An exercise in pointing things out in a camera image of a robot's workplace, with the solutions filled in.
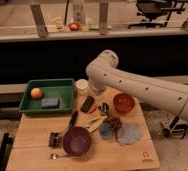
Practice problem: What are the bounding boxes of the red apple on shelf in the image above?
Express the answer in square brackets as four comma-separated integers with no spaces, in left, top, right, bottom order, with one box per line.
[68,22,80,31]

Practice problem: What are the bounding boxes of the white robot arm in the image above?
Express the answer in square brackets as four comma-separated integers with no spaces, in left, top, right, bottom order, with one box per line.
[86,50,188,122]

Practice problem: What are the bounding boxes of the grey blue sponge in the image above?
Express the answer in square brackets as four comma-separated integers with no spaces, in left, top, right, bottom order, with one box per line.
[41,98,59,108]

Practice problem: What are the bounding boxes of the green plastic tray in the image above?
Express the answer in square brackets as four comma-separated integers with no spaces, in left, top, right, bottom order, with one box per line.
[19,78,74,116]

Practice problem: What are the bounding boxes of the black clamp tool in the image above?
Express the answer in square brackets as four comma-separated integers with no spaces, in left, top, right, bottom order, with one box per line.
[162,116,188,138]

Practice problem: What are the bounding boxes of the orange red bowl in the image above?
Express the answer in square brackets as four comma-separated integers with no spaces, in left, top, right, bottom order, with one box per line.
[113,93,135,114]

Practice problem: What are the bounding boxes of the cream wooden spatula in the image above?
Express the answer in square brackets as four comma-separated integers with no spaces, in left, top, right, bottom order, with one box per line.
[84,116,106,133]

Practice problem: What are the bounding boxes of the orange peach fruit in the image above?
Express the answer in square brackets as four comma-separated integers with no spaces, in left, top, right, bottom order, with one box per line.
[30,88,43,99]

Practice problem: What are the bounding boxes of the black rectangular block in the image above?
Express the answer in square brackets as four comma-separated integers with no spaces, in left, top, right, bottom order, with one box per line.
[80,96,94,113]

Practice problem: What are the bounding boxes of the black handled spatula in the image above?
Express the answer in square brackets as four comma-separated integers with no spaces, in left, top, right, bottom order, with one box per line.
[48,111,78,147]

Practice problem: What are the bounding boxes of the black office chair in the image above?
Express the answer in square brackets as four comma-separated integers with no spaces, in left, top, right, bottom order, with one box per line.
[128,0,188,29]

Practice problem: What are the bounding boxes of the small blue cup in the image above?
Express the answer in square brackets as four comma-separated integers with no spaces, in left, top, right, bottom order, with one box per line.
[99,123,112,139]

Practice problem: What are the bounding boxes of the brown pine cone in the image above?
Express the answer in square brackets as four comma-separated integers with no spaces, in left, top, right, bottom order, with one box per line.
[108,117,122,132]

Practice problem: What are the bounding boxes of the orange carrot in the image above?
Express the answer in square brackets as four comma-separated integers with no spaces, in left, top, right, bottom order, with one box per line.
[88,105,98,114]

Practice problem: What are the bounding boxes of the light blue cloth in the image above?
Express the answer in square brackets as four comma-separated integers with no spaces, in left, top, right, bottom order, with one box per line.
[116,123,142,145]

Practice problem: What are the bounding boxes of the silver fork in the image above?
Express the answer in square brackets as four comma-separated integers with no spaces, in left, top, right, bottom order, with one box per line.
[50,153,70,160]

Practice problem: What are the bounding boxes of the white cup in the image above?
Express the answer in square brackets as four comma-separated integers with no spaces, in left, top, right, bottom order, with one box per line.
[75,79,89,96]

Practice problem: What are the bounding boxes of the purple bowl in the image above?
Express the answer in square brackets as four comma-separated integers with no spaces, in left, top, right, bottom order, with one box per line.
[63,127,92,157]

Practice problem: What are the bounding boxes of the small metal cup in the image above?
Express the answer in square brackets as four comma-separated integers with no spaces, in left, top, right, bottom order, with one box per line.
[98,102,109,116]

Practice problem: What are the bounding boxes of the black chair at left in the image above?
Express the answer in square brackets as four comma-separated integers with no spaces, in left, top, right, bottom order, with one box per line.
[0,133,13,171]

